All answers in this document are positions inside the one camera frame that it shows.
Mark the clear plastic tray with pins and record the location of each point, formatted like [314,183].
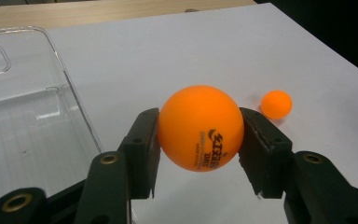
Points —
[28,124]

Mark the orange ping-pong ball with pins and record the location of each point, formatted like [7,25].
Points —
[192,121]
[276,104]

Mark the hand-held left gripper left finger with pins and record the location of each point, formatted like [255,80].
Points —
[136,155]

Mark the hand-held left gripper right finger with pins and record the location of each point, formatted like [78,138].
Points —
[267,155]

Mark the wooden table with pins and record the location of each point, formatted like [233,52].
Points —
[74,12]

